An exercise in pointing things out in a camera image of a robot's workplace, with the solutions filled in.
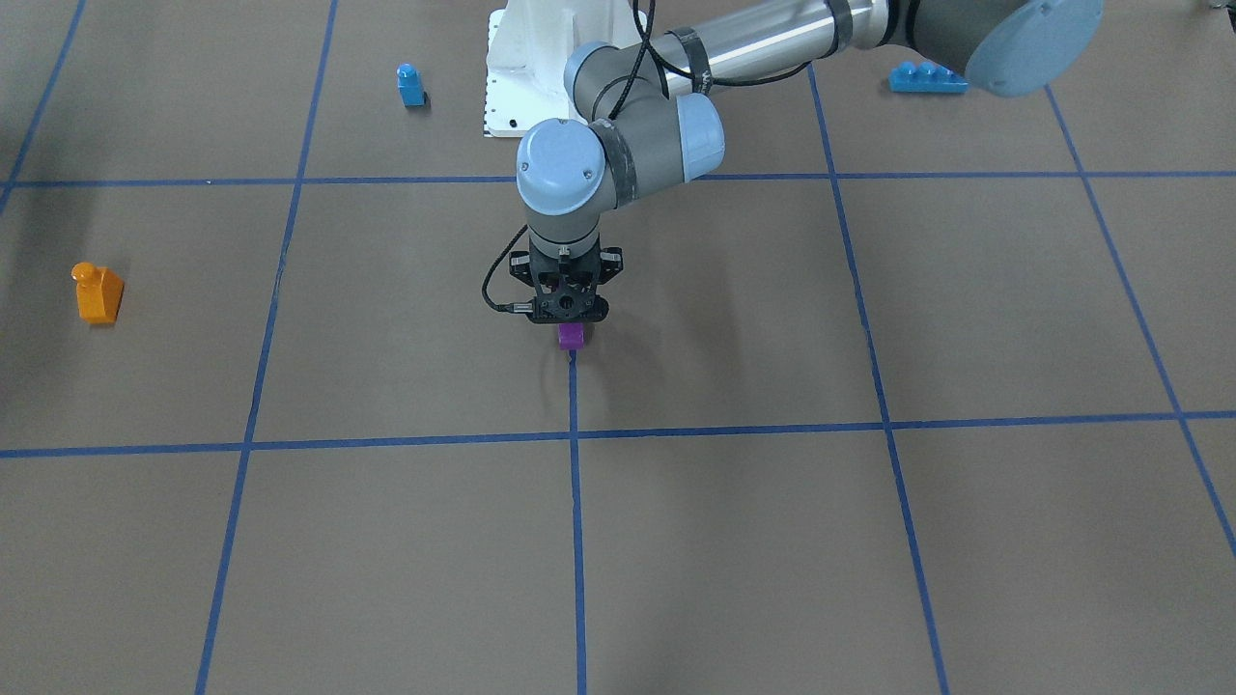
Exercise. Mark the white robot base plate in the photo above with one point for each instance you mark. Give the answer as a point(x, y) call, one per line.
point(530, 43)

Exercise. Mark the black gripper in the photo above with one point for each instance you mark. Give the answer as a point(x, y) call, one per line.
point(521, 269)

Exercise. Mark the purple trapezoid block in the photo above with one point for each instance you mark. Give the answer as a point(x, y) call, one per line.
point(571, 336)

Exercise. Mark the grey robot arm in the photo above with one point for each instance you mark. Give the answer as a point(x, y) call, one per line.
point(641, 118)

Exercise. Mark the orange trapezoid block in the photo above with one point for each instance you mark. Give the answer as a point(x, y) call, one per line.
point(99, 291)

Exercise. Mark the long blue studded block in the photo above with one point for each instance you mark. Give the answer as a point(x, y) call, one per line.
point(925, 78)

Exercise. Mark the small blue block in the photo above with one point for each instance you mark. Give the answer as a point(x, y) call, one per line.
point(410, 86)

